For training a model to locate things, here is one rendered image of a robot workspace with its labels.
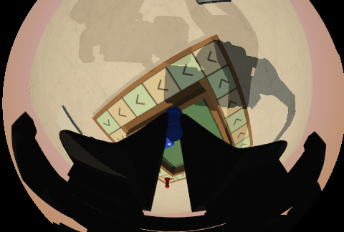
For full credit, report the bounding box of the blue die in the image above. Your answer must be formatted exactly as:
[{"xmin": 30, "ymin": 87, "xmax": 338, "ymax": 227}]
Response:
[{"xmin": 164, "ymin": 138, "xmax": 175, "ymax": 149}]

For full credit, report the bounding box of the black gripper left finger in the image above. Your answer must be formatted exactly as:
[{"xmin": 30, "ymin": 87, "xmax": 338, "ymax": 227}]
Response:
[{"xmin": 59, "ymin": 112, "xmax": 169, "ymax": 211}]

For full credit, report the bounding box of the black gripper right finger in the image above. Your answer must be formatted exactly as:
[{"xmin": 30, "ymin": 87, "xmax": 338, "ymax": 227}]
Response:
[{"xmin": 180, "ymin": 114, "xmax": 287, "ymax": 212}]

